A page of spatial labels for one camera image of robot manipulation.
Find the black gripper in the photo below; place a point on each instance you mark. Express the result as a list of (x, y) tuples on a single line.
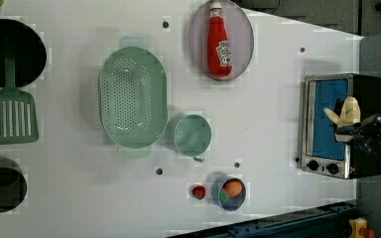
[(364, 136)]

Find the plush peeled banana toy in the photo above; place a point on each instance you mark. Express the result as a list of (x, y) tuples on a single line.
[(350, 113)]

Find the green mug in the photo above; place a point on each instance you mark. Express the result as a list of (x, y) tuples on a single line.
[(190, 135)]

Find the silver toaster oven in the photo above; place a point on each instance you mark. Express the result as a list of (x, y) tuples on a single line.
[(321, 153)]

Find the yellow red clamp object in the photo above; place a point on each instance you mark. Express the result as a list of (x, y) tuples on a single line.
[(359, 229)]

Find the orange toy fruit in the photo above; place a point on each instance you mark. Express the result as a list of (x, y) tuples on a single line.
[(233, 187)]

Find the blue small bowl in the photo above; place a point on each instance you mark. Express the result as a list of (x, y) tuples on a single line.
[(234, 202)]

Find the green red toy fruit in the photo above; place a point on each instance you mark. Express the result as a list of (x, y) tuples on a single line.
[(223, 196)]

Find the grey round plate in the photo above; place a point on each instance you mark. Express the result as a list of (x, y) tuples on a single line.
[(239, 32)]

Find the plush red ketchup bottle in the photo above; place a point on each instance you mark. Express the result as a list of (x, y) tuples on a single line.
[(219, 53)]

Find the red toy strawberry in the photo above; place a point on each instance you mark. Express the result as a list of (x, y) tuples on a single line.
[(199, 192)]

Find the green perforated colander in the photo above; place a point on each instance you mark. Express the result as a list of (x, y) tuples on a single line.
[(133, 97)]

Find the green slotted spatula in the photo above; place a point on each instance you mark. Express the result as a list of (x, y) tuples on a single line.
[(18, 117)]

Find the black round pot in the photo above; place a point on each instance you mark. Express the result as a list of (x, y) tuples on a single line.
[(13, 185)]

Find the black frying pan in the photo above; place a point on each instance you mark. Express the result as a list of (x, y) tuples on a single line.
[(30, 52)]

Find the blue metal frame rail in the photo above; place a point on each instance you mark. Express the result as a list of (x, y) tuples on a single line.
[(328, 221)]

